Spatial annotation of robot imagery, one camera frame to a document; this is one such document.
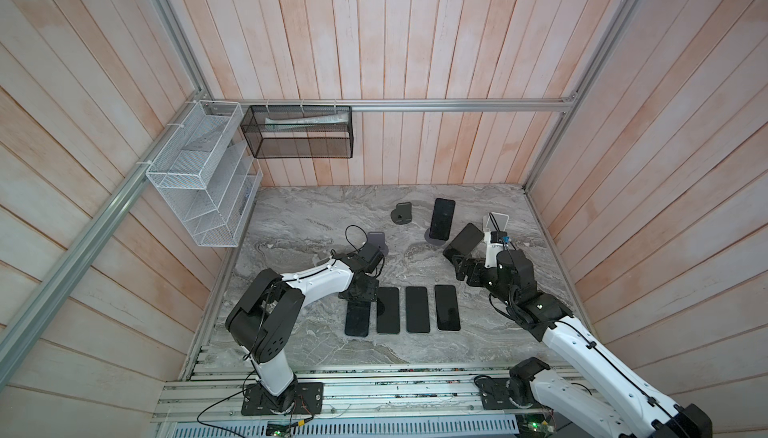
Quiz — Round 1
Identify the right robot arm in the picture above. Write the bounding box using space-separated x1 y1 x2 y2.
446 249 713 437

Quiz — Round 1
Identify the green phone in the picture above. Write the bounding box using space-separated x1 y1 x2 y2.
376 287 400 334

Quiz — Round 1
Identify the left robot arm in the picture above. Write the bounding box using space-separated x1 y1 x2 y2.
225 243 385 410

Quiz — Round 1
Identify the black wire mesh basket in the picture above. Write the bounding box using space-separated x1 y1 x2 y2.
240 105 354 160

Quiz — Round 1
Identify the purple phone rear stand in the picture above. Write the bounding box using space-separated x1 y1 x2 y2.
428 198 456 241

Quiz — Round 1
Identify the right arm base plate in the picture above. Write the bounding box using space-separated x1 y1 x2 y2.
473 375 552 412

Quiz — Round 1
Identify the white folding phone stand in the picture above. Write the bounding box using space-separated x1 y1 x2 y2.
483 212 509 232

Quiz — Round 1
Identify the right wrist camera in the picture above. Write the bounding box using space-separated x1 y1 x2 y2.
484 231 509 268

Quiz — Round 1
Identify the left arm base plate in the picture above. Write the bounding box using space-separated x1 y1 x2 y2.
241 382 324 416

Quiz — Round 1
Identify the aluminium front rail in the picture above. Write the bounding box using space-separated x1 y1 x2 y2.
155 368 649 422

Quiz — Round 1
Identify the grey round stand base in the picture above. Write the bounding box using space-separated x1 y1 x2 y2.
367 231 389 257

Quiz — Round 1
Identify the white phone front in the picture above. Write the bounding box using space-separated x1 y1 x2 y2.
434 285 461 331

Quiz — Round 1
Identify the black phone stand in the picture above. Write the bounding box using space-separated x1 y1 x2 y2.
405 286 430 333

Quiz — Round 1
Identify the dark grey phone stand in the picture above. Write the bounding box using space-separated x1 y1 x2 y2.
390 202 413 225

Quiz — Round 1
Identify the white wire mesh shelf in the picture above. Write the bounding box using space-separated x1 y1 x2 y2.
146 100 263 248

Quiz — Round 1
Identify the blue phone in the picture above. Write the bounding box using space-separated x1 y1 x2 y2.
344 301 371 337

